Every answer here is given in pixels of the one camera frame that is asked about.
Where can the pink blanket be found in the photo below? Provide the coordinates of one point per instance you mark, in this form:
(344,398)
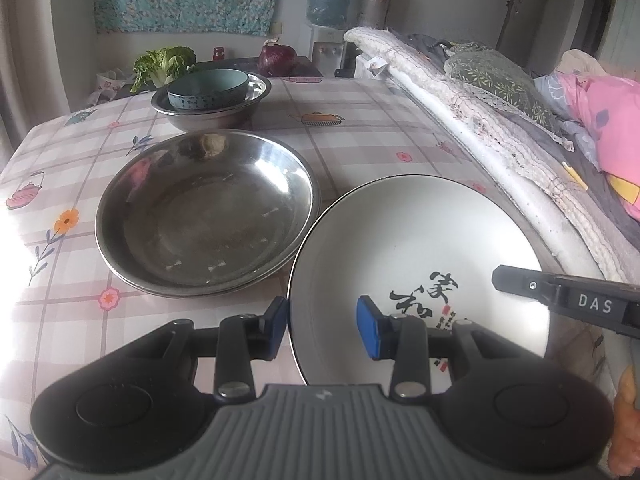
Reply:
(600,110)

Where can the red onion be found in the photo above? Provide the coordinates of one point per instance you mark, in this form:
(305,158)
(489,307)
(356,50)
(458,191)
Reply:
(276,59)

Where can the floral patterned roll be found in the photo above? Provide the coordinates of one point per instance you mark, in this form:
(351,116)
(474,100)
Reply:
(378,2)

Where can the grey clothing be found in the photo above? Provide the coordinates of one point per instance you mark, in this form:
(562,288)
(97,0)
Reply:
(435,42)

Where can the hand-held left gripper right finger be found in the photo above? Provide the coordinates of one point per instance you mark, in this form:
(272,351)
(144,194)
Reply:
(370,327)

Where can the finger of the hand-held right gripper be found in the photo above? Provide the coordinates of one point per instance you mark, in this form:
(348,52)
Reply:
(525,285)

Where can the large stainless steel bowl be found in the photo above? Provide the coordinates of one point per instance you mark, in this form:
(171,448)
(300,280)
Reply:
(210,120)

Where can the white water dispenser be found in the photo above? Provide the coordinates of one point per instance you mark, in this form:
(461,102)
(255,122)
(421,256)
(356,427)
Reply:
(327,50)

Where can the napa cabbage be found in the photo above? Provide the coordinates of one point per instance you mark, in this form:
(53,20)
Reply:
(160,65)

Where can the white ceramic plate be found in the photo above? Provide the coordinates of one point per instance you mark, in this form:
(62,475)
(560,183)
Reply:
(400,240)

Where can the red bottle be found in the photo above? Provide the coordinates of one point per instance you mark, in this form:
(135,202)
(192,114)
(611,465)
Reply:
(219,53)

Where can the white plastic bag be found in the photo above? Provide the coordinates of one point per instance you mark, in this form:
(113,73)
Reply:
(112,85)

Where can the green floral pillow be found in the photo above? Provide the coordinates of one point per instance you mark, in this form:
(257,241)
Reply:
(500,85)

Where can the beige curtain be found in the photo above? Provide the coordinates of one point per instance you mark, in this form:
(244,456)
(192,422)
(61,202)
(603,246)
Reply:
(25,70)

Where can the person's right hand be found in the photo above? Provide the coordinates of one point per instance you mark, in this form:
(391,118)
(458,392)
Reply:
(629,405)

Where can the stainless steel plate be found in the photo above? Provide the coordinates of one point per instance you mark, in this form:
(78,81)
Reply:
(150,291)
(200,220)

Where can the checked floral tablecloth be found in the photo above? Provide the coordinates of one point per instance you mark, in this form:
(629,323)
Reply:
(375,130)

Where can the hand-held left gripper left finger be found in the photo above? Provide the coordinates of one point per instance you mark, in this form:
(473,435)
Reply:
(277,327)

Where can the white pink quilt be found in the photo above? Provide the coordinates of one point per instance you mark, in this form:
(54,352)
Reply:
(450,95)

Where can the teal ceramic bowl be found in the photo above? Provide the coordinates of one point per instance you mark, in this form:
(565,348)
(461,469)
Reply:
(210,95)

